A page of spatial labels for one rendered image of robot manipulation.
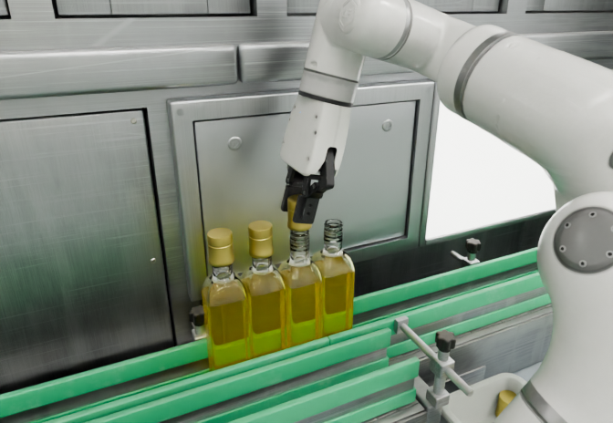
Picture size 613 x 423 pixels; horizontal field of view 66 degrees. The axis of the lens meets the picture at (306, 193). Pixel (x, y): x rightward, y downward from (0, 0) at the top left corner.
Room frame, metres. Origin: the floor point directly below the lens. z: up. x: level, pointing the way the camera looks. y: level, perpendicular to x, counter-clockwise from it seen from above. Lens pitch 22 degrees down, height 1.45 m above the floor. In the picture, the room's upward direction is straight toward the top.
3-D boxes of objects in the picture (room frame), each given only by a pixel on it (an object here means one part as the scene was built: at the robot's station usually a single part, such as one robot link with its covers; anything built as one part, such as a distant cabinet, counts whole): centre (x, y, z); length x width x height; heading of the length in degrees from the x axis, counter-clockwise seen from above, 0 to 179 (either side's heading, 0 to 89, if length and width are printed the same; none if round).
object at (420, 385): (0.58, -0.18, 0.85); 0.09 x 0.04 x 0.07; 24
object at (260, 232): (0.59, 0.06, 1.14); 0.04 x 0.04 x 0.04
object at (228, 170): (0.86, -0.21, 1.15); 0.90 x 0.03 x 0.34; 114
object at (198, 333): (0.62, 0.18, 0.94); 0.07 x 0.04 x 0.13; 24
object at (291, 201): (0.61, 0.01, 1.17); 0.04 x 0.04 x 0.04
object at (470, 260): (0.85, -0.33, 0.94); 0.07 x 0.04 x 0.13; 24
